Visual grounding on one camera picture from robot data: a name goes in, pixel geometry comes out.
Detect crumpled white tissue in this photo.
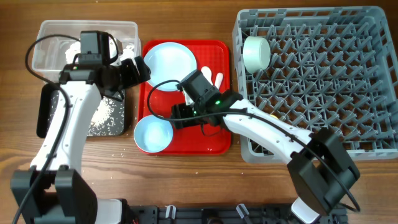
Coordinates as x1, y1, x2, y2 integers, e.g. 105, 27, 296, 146
119, 45, 135, 61
65, 42, 80, 64

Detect grey dishwasher rack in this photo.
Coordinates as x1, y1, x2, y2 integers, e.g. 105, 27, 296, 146
232, 6, 397, 161

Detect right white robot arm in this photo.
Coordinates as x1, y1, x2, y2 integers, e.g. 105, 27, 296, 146
171, 90, 360, 223

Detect light blue small bowl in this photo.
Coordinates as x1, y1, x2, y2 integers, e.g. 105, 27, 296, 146
134, 115, 174, 153

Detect black food waste tray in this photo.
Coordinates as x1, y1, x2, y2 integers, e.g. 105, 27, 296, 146
36, 84, 125, 138

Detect white plastic fork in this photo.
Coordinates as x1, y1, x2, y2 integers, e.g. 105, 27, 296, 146
215, 73, 224, 89

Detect white plastic spoon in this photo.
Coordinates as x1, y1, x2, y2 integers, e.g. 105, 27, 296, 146
201, 66, 213, 84

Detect light blue plate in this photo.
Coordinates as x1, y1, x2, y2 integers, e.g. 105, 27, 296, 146
144, 42, 197, 87

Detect green bowl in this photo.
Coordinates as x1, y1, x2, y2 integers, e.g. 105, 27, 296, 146
243, 36, 271, 73

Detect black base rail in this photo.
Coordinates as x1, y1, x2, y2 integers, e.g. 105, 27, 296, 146
124, 203, 348, 224

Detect rice and food scraps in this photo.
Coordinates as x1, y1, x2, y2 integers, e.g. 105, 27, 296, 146
49, 90, 125, 137

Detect clear plastic waste bin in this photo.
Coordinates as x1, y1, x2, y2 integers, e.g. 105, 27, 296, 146
32, 20, 141, 82

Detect red serving tray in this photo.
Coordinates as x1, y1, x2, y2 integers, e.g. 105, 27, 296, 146
137, 39, 232, 156

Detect crumpled white tissue left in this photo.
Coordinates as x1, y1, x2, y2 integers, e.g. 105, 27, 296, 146
65, 42, 80, 64

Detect crumpled white tissue right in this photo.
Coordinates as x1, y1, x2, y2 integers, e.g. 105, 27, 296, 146
119, 45, 135, 61

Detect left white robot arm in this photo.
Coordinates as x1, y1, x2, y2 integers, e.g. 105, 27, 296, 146
11, 56, 150, 223

